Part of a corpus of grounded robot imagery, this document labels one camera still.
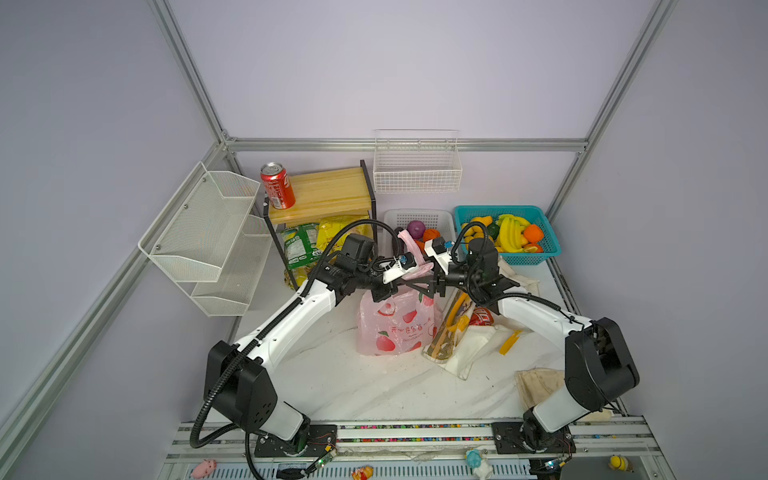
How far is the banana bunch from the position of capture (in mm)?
1092

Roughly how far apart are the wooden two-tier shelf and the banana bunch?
1.72 feet

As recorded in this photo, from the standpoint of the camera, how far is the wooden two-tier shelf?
0.81 meters
